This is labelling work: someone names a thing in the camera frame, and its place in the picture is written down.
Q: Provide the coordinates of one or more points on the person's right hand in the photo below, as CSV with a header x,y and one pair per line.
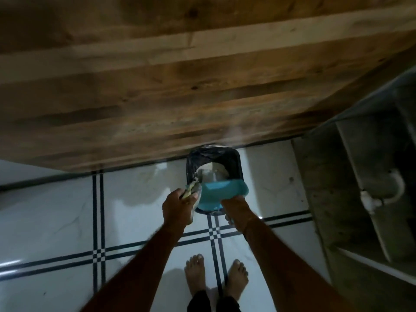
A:
x,y
240,212

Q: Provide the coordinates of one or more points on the person's left hand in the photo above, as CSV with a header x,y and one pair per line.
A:
x,y
177,207

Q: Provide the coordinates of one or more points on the person's right fingers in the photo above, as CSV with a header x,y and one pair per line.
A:
x,y
229,219

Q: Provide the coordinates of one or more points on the person's left fingers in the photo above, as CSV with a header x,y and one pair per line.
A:
x,y
191,200

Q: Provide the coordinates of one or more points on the cleaning cloth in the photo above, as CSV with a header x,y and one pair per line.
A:
x,y
193,188

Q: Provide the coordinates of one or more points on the blue plastic dustpan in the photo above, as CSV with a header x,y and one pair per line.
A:
x,y
217,191

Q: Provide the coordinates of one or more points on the person's right forearm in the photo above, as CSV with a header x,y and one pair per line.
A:
x,y
286,272

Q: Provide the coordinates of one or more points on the person's left forearm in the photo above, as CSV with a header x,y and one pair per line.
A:
x,y
139,276

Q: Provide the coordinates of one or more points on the trash bin with black bag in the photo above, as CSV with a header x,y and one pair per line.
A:
x,y
211,157

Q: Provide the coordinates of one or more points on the person's right foot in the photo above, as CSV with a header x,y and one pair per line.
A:
x,y
236,279

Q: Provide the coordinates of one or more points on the person's foot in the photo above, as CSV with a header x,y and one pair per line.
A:
x,y
236,279
195,272

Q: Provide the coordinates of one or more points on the person's left foot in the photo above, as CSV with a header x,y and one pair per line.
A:
x,y
195,272

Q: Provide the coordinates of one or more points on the person's black trousers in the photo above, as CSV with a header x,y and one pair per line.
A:
x,y
199,303

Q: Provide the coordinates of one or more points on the grey concrete shelf unit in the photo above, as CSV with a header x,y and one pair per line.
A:
x,y
357,191

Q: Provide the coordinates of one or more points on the white plastic pipe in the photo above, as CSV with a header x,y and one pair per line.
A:
x,y
380,199

